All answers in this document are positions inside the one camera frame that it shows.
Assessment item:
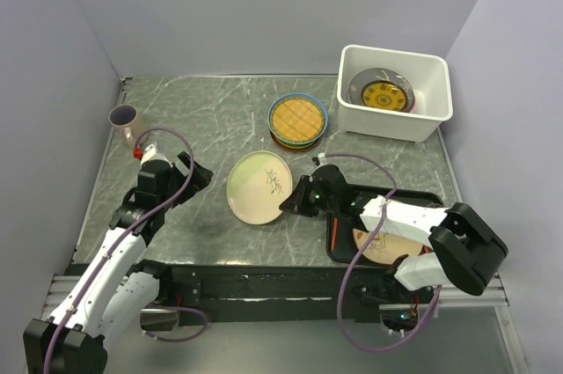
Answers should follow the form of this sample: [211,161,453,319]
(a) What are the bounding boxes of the pink plate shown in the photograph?
[408,95,417,113]

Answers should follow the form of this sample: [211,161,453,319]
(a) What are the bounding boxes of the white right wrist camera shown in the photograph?
[311,152,327,167]

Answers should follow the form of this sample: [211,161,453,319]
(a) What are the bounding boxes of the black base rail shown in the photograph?
[118,259,423,326]

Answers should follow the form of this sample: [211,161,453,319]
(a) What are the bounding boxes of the black tray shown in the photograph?
[325,184,443,264]

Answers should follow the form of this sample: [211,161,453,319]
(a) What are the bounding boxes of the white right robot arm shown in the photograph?
[279,165,508,302]

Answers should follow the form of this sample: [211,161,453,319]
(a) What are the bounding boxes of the pink mug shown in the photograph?
[108,104,150,148]

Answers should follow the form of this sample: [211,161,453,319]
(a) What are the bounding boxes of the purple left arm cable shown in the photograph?
[42,126,208,374]

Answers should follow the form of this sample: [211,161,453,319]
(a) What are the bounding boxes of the white plastic bin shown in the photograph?
[336,45,453,143]

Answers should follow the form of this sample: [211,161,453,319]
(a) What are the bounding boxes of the grey reindeer plate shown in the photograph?
[348,68,414,113]

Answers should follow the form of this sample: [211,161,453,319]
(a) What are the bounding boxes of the blue plate with bamboo mat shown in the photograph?
[267,93,328,144]

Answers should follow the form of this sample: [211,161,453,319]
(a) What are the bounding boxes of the orange plastic fork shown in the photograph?
[330,217,339,253]

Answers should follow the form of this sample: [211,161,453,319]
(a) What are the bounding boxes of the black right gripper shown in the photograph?
[280,174,339,217]

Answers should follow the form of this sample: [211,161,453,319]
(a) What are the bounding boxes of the beige bird plate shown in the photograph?
[362,232,423,265]

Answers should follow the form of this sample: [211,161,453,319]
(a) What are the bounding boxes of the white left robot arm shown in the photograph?
[23,147,213,373]

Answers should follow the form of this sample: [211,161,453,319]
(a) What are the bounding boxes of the stack of coloured plates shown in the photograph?
[270,132,320,152]

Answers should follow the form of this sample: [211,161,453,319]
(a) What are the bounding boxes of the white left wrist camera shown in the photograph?
[133,143,169,165]

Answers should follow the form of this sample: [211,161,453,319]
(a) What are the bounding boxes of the cream plate with branch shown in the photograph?
[226,150,293,225]

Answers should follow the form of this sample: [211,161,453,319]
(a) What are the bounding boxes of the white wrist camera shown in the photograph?
[311,152,327,167]
[133,143,169,165]

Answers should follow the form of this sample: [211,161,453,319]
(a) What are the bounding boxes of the yellow black patterned plate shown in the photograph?
[361,81,408,112]

